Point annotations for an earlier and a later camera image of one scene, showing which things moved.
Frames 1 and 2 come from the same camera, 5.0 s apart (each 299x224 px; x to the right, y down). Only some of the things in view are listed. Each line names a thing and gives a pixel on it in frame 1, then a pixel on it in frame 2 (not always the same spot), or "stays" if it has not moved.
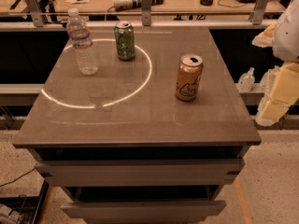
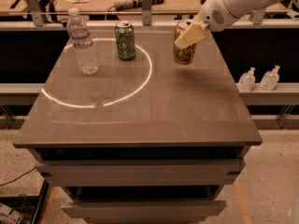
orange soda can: [189, 77] -> [184, 56]
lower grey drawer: [147, 210] stays
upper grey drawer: [139, 173] stays
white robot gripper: [288, 35] -> [214, 14]
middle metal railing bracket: [146, 5] stays
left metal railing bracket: [33, 6] stays
